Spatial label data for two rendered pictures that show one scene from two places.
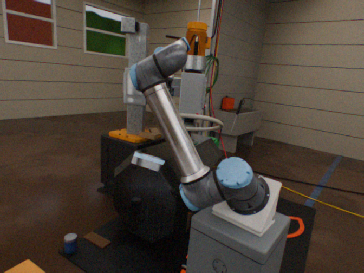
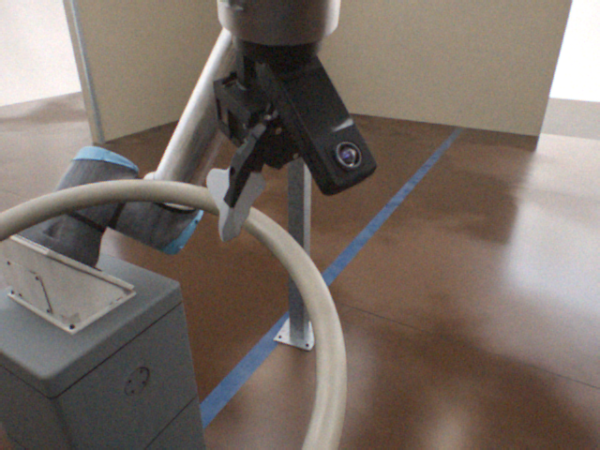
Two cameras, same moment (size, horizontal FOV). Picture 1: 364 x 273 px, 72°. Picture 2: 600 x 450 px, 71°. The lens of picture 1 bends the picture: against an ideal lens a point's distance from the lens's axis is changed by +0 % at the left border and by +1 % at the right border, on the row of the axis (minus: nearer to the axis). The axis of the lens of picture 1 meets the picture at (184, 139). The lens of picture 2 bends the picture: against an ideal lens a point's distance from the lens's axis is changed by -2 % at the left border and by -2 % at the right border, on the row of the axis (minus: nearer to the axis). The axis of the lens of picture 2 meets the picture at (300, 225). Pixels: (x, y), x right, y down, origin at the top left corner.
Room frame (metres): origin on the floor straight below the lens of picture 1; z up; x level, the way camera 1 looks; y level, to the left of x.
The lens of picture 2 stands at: (2.14, 0.13, 1.51)
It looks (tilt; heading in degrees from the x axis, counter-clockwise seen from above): 27 degrees down; 173
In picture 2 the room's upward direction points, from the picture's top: straight up
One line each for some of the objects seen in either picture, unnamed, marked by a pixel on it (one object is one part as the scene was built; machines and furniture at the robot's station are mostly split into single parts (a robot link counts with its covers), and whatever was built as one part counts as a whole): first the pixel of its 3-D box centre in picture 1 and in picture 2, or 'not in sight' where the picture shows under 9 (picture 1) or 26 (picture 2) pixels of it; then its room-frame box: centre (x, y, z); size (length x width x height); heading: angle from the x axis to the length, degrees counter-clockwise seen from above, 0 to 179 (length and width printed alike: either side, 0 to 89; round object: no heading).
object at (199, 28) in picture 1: (196, 41); not in sight; (3.12, -0.04, 1.92); 0.31 x 0.28 x 0.40; 90
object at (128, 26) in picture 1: (130, 25); not in sight; (2.92, 0.71, 2.00); 0.20 x 0.18 x 0.15; 60
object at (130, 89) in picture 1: (154, 84); not in sight; (3.07, 0.43, 1.39); 0.74 x 0.34 x 0.25; 97
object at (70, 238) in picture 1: (70, 243); not in sight; (1.81, 0.88, 0.08); 0.10 x 0.10 x 0.13
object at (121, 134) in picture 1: (135, 134); not in sight; (3.05, 0.62, 0.76); 0.49 x 0.49 x 0.05; 60
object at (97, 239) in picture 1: (97, 239); not in sight; (1.95, 0.71, 0.02); 0.25 x 0.10 x 0.01; 61
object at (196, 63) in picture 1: (193, 66); not in sight; (2.81, -0.02, 1.64); 0.96 x 0.25 x 0.17; 0
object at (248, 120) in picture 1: (236, 128); not in sight; (5.70, -1.17, 0.43); 1.30 x 0.62 x 0.86; 144
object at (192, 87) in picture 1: (191, 95); not in sight; (2.54, -0.02, 1.35); 0.36 x 0.22 x 0.45; 0
